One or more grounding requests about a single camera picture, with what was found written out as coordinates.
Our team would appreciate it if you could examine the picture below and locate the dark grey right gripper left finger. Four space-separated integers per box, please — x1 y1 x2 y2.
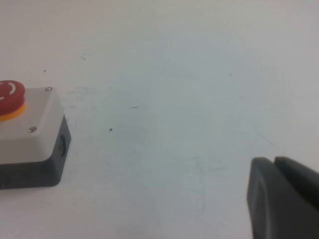
246 156 319 239

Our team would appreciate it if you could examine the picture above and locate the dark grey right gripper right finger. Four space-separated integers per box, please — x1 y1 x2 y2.
274 156 319 200

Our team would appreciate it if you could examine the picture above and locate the white and grey button box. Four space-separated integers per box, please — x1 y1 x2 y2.
0 87 72 190

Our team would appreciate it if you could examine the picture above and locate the red mushroom emergency stop button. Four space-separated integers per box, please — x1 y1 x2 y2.
0 80 26 122

